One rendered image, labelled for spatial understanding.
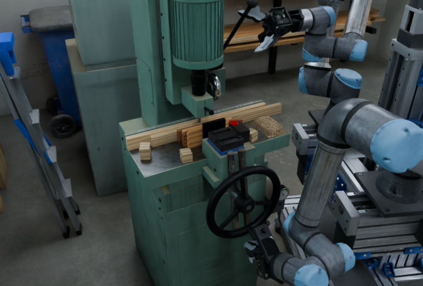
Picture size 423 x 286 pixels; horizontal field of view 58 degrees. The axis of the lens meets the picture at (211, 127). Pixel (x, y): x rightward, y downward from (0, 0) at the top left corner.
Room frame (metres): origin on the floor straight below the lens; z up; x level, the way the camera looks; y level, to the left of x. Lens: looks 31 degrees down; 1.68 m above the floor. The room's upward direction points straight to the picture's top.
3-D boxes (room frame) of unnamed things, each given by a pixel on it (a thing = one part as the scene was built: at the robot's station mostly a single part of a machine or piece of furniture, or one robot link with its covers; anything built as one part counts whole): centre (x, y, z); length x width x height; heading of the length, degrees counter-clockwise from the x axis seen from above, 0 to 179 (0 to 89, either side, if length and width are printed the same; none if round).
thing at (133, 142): (1.30, 0.04, 0.93); 0.60 x 0.02 x 0.05; 118
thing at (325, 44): (1.36, -0.39, 1.22); 0.11 x 0.08 x 0.11; 67
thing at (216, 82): (1.45, 0.00, 1.02); 0.12 x 0.03 x 0.12; 28
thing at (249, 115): (1.32, -0.04, 0.92); 0.58 x 0.02 x 0.04; 118
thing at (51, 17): (2.96, 1.12, 0.48); 0.64 x 0.54 x 0.97; 115
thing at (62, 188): (1.68, 0.92, 0.58); 0.27 x 0.25 x 1.16; 111
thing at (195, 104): (1.29, 0.05, 1.03); 0.14 x 0.07 x 0.09; 28
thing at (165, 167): (1.19, -0.02, 0.87); 0.61 x 0.30 x 0.06; 118
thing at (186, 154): (1.10, 0.09, 0.92); 0.04 x 0.04 x 0.03; 18
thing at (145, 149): (1.12, 0.23, 0.92); 0.04 x 0.04 x 0.05; 3
